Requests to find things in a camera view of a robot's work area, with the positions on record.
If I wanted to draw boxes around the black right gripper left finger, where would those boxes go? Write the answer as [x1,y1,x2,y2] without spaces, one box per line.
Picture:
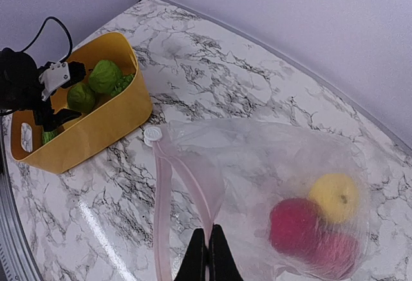
[174,228,208,281]

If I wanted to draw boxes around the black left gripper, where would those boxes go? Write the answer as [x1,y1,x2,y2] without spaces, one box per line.
[1,48,86,127]

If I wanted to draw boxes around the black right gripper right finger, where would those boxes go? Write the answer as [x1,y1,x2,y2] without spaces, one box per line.
[208,224,243,281]

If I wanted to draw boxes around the green bitter gourd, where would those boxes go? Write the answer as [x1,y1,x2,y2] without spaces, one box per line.
[42,129,59,145]

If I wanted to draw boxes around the green apple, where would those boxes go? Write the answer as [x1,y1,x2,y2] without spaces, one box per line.
[88,60,123,95]

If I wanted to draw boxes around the green grape bunch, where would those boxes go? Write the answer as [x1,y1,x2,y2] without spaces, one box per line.
[110,74,135,97]

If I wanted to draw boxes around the red apple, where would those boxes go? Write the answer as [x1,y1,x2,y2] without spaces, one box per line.
[269,198,321,258]
[308,231,360,280]

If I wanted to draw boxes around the clear zip top bag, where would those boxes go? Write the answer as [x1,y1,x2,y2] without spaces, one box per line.
[144,118,370,280]

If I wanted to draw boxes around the yellow plastic basket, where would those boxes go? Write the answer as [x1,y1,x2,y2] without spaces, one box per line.
[10,32,153,174]

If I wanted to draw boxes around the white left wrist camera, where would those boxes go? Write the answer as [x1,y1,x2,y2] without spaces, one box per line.
[39,62,71,102]

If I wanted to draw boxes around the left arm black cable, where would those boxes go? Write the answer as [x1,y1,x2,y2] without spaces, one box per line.
[21,16,73,62]

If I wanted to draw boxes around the front aluminium rail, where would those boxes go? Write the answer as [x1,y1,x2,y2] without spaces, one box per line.
[1,131,42,281]

